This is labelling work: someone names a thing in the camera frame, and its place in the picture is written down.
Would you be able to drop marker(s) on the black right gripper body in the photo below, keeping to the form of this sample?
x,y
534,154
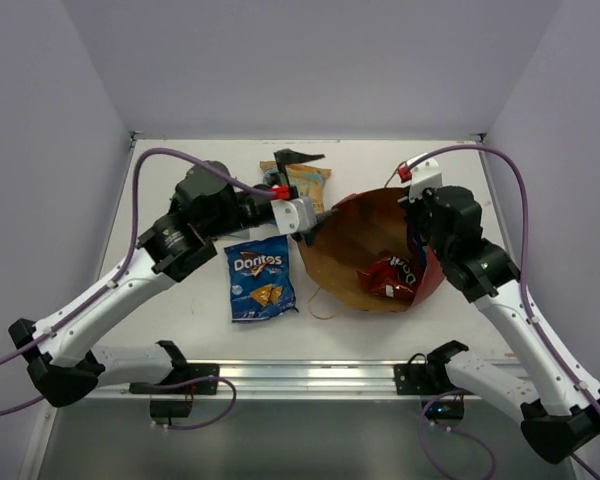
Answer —
x,y
420,214

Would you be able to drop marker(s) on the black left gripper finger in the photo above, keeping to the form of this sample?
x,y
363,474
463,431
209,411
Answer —
x,y
308,237
285,157

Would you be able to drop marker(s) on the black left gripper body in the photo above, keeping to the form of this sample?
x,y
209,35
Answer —
x,y
284,181

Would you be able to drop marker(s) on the brown kraft snack bag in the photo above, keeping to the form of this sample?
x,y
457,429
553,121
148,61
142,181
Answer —
x,y
308,180

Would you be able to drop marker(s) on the red paper bag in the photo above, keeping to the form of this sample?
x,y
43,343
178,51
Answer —
x,y
367,224

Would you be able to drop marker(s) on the dark blue snack bag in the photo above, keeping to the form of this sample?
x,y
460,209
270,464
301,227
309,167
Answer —
x,y
260,286

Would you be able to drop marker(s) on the red snack packet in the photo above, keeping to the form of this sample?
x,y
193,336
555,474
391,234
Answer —
x,y
392,277

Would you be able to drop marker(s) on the blue spicy chilli snack bag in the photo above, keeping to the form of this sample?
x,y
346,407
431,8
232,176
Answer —
x,y
417,248

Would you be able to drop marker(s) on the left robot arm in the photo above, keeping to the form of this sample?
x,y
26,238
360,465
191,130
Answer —
x,y
65,358

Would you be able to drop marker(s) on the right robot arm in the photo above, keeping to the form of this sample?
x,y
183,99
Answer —
x,y
558,407

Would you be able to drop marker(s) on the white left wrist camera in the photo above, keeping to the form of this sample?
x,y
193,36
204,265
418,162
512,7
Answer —
x,y
292,214

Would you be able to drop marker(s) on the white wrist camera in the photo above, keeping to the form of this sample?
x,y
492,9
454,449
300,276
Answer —
x,y
419,176
292,214

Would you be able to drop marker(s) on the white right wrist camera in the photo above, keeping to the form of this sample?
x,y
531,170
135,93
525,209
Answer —
x,y
419,176

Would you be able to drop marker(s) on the aluminium left table rail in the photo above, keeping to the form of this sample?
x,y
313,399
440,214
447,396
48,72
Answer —
x,y
120,175

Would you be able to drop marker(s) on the aluminium front rail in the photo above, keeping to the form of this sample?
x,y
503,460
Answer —
x,y
287,380

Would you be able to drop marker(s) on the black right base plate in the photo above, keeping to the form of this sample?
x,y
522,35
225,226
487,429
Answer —
x,y
412,379

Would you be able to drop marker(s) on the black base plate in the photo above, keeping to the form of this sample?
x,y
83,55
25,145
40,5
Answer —
x,y
192,379
412,379

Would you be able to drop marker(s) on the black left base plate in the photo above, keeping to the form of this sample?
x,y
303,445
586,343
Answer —
x,y
192,379

